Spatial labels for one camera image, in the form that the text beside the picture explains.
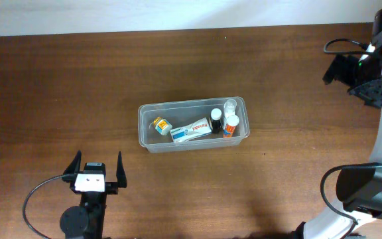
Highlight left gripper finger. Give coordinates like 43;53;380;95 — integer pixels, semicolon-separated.
63;150;82;175
116;152;127;188

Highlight small gold-lid jar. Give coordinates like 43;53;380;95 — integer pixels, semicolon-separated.
153;117;172;135

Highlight white Panadol medicine box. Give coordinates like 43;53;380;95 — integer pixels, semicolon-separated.
170;118;212;143

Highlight white spray bottle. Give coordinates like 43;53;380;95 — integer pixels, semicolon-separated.
222;99;237;129

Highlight orange tube white cap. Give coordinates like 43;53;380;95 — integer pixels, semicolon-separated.
223;115;239;138

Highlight dark bottle white cap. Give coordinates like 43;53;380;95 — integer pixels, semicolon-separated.
210;108;222;134

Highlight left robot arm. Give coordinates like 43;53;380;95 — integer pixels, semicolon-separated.
60;151;127;239

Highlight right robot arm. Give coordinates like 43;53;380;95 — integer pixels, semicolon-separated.
290;9;382;238

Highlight clear plastic container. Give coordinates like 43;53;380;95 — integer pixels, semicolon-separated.
138;96;250;153

